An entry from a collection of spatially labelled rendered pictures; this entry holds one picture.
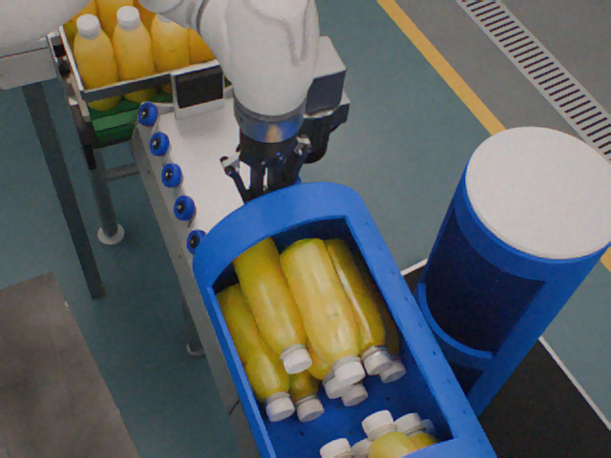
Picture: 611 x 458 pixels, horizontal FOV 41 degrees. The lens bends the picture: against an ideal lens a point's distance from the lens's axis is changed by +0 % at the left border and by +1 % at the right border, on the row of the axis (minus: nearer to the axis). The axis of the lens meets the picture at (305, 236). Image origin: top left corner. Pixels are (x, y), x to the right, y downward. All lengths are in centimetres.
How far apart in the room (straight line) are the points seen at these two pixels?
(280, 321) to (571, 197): 60
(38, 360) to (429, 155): 181
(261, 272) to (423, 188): 160
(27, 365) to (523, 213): 83
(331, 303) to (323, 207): 14
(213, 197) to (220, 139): 13
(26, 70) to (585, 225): 102
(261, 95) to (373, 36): 222
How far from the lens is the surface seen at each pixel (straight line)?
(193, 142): 156
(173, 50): 159
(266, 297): 114
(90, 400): 124
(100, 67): 157
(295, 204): 111
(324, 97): 184
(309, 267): 111
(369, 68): 301
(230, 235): 112
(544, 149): 152
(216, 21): 93
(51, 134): 183
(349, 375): 107
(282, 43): 87
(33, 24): 72
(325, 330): 108
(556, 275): 145
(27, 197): 269
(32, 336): 129
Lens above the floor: 215
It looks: 58 degrees down
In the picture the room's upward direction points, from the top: 8 degrees clockwise
